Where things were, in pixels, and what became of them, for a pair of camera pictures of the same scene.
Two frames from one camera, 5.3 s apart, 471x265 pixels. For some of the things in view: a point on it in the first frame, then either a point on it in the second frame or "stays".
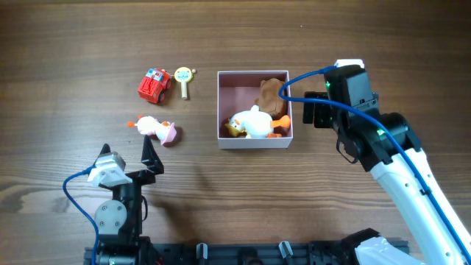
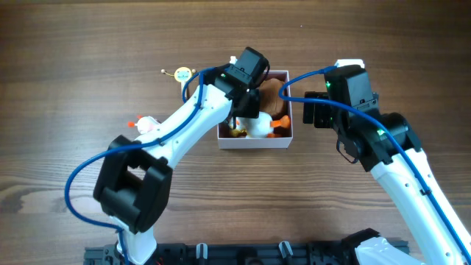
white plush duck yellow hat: x=254 y=124 stays
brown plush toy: x=269 y=99 stays
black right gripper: x=310 y=109 stays
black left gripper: x=146 y=177 -> x=252 y=110
